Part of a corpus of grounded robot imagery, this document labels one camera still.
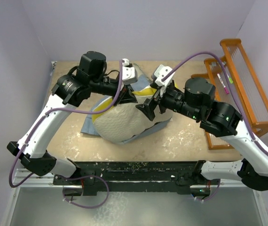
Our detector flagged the patchwork green beige pillowcase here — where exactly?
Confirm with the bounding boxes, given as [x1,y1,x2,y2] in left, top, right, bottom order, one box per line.
[80,63,173,144]

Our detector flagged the white quilted pillow yellow stripe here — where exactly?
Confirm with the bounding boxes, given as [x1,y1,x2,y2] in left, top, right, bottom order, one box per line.
[91,80,179,143]

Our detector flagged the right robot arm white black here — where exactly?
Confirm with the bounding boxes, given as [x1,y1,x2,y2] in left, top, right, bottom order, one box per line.
[136,78,268,191]

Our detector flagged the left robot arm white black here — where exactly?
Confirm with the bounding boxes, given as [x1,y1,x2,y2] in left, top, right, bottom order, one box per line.
[7,51,137,178]

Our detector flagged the pink capped marker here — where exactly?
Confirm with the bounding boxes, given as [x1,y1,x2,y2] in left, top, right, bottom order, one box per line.
[217,73,229,95]

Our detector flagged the green capped marker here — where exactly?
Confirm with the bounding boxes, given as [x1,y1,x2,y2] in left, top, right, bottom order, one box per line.
[223,62,234,84]

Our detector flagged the orange wooden tiered rack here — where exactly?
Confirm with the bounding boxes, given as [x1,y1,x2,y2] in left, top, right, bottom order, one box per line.
[192,39,268,137]

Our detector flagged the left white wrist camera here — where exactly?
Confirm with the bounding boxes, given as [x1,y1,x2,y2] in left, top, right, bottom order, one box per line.
[122,58,138,85]

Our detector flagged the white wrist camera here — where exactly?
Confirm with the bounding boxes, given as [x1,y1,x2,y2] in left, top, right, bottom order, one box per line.
[122,58,138,85]
[151,65,175,97]

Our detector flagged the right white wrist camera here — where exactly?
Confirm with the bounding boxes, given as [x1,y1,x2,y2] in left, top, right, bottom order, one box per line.
[151,65,175,97]

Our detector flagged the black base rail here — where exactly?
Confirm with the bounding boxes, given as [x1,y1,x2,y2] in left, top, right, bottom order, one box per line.
[53,161,219,196]

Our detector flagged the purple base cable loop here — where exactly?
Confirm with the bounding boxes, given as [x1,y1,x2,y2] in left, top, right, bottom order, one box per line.
[62,174,110,209]

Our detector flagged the aluminium frame rail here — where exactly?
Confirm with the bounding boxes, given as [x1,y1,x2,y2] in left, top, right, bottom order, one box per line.
[11,168,55,189]

